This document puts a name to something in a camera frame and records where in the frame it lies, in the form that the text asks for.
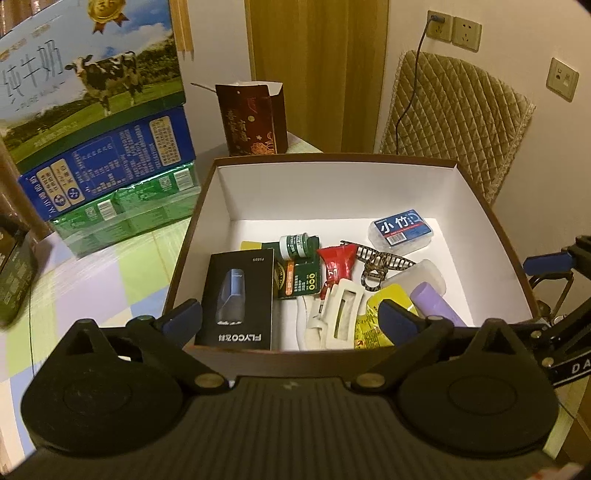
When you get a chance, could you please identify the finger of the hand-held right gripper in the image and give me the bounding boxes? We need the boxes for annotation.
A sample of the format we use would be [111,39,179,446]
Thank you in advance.
[508,318,561,352]
[523,235,591,284]

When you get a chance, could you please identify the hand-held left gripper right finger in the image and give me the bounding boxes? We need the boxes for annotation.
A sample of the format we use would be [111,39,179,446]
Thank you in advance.
[344,299,529,398]

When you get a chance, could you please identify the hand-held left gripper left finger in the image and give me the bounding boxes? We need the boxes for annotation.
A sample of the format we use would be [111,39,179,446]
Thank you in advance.
[60,298,229,398]

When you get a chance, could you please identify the yellow snack packet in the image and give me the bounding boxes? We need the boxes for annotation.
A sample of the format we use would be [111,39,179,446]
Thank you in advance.
[353,284,421,349]

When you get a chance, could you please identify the purple tube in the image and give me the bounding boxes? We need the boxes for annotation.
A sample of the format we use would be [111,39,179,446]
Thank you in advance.
[410,282,464,328]

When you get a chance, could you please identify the translucent plastic cup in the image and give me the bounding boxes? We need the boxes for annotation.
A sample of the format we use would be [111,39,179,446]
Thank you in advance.
[381,258,448,296]

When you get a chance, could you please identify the leopard print hair claw clip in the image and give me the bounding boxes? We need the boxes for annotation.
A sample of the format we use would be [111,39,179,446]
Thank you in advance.
[339,239,416,291]

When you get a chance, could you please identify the black shaver box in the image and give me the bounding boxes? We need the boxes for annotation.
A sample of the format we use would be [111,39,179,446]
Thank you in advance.
[194,249,275,352]

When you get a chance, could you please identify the white hair claw clip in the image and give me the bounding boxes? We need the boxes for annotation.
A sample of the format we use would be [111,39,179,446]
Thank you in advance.
[316,277,366,349]

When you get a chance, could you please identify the red snack packet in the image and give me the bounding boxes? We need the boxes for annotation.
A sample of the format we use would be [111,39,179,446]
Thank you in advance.
[316,244,358,287]

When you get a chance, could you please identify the white curved plastic tool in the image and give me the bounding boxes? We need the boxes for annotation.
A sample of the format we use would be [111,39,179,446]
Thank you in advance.
[295,295,324,352]

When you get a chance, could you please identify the clear box with blue label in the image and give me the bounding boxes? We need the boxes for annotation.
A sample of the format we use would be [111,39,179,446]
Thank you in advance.
[368,210,437,252]

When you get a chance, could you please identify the green card packet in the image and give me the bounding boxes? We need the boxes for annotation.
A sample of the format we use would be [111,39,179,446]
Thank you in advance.
[272,235,321,300]

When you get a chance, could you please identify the small white green bottle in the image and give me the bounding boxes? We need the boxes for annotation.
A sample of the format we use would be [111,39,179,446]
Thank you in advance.
[278,232,315,259]

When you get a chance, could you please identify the brown cardboard box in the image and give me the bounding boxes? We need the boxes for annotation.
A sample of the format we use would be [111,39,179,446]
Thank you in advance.
[163,154,541,377]

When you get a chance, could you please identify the plaid cloth desktop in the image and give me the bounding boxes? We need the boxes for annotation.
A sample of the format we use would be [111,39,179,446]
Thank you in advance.
[0,131,324,457]

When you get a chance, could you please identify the green drink carton pack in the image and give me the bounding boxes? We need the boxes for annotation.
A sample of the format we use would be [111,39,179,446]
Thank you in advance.
[51,159,201,259]

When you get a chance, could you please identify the black wrapped noodle bowl pack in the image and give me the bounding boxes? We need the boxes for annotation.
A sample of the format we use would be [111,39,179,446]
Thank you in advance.
[0,217,40,328]

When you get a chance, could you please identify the dark red gift bag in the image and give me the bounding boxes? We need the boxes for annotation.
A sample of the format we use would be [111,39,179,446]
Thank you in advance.
[215,80,289,158]

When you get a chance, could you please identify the blue milk carton cow print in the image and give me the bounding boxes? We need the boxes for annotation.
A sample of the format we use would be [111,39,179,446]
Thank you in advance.
[0,0,197,220]

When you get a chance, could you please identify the wooden door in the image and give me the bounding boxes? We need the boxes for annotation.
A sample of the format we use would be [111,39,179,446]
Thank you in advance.
[245,0,389,155]

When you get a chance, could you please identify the beige wall socket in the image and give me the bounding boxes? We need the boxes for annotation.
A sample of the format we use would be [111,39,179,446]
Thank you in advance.
[425,10,454,43]
[546,58,579,102]
[451,16,482,52]

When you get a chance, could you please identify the black cable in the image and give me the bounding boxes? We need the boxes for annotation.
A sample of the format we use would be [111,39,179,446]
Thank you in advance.
[392,14,444,155]

